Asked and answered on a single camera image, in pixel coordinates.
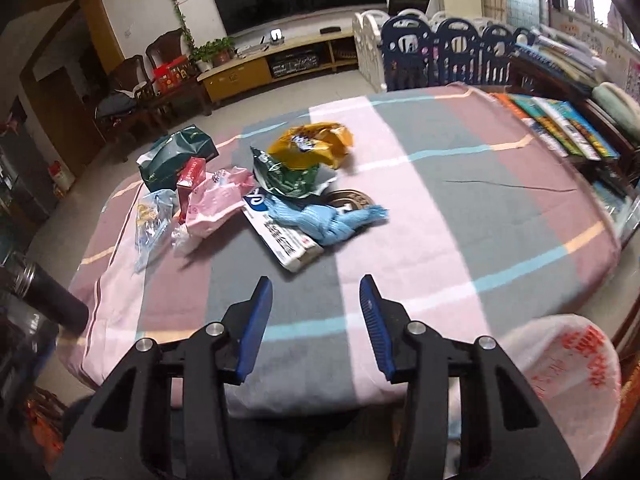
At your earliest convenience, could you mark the row of books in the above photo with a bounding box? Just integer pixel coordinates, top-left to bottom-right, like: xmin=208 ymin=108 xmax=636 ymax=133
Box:
xmin=530 ymin=99 xmax=621 ymax=161

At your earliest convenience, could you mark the black audio receiver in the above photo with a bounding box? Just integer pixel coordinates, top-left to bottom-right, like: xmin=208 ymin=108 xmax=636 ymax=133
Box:
xmin=269 ymin=52 xmax=321 ymax=79

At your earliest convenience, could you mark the dark bag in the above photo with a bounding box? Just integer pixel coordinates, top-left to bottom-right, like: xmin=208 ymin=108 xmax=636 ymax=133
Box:
xmin=95 ymin=90 xmax=139 ymax=119

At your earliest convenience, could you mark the white play fence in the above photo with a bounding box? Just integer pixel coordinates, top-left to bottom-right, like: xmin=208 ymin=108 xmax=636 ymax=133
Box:
xmin=352 ymin=8 xmax=503 ymax=94

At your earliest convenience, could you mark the stack of books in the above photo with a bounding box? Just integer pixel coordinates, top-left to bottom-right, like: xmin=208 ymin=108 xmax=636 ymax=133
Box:
xmin=510 ymin=29 xmax=609 ymax=87

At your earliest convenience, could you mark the black monitor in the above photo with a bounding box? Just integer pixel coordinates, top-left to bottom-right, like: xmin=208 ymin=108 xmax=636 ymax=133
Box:
xmin=387 ymin=0 xmax=431 ymax=17

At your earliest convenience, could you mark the orange book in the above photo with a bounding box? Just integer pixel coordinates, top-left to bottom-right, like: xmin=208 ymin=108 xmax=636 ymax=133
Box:
xmin=492 ymin=92 xmax=567 ymax=156

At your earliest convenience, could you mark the red cigarette box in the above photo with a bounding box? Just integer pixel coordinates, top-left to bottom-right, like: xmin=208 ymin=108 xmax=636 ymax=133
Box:
xmin=175 ymin=157 xmax=207 ymax=222

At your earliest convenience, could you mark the clear plastic bag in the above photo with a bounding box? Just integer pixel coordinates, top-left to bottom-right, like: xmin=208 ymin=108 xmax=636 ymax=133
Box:
xmin=133 ymin=189 xmax=179 ymax=274

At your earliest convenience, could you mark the plaid tablecloth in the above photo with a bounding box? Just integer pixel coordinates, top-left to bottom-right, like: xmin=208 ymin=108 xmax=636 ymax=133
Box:
xmin=56 ymin=83 xmax=622 ymax=419

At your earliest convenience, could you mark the wooden tv cabinet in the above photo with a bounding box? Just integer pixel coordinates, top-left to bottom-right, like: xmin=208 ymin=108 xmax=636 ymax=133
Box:
xmin=197 ymin=29 xmax=362 ymax=107

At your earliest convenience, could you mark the dark wooden armchair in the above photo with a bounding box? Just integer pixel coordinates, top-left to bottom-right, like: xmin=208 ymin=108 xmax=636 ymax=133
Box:
xmin=144 ymin=27 xmax=212 ymax=117
xmin=94 ymin=55 xmax=157 ymax=137

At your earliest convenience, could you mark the grey green cushion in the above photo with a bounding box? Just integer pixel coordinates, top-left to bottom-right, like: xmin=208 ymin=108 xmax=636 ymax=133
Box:
xmin=590 ymin=82 xmax=640 ymax=134

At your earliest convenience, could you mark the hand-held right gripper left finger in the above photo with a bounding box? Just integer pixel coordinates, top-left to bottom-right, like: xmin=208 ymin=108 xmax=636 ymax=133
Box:
xmin=52 ymin=276 xmax=273 ymax=480

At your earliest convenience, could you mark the bin with white plastic liner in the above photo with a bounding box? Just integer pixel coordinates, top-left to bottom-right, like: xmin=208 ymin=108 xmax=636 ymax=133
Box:
xmin=450 ymin=312 xmax=624 ymax=480

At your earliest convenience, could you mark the green snack bag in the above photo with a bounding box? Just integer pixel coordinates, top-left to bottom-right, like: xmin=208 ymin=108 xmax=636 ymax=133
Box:
xmin=249 ymin=146 xmax=337 ymax=201

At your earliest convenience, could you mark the white toothpaste box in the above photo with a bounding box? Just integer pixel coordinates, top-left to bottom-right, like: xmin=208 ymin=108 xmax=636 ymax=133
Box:
xmin=242 ymin=187 xmax=325 ymax=274

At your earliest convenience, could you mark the black tumbler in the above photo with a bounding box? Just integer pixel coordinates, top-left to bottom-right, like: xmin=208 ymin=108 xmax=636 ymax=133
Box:
xmin=0 ymin=259 xmax=90 ymax=334

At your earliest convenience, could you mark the red gift box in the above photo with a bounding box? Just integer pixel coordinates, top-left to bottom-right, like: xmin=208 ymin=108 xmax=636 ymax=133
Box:
xmin=152 ymin=57 xmax=191 ymax=94

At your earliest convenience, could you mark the potted green plant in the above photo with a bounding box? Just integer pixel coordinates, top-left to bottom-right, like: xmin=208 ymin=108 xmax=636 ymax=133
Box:
xmin=189 ymin=37 xmax=236 ymax=72

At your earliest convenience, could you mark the pink packet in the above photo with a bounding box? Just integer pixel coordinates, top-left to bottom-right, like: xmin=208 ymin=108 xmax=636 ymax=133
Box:
xmin=172 ymin=167 xmax=256 ymax=256

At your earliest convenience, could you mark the ivy garland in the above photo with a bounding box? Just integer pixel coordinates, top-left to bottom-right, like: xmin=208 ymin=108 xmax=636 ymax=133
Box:
xmin=158 ymin=0 xmax=197 ymax=52

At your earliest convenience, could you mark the dark wooden side table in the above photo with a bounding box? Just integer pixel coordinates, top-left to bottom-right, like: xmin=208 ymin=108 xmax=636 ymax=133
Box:
xmin=570 ymin=155 xmax=640 ymax=241

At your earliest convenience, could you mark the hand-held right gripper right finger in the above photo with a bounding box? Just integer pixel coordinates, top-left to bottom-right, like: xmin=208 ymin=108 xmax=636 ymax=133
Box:
xmin=359 ymin=274 xmax=581 ymax=480

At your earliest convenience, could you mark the blue knitted cloth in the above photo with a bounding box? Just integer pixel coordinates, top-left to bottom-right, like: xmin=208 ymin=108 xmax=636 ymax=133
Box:
xmin=262 ymin=192 xmax=390 ymax=247

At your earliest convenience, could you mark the yellow snack bag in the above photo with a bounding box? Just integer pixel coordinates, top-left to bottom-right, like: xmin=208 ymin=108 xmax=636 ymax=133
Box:
xmin=267 ymin=122 xmax=354 ymax=171

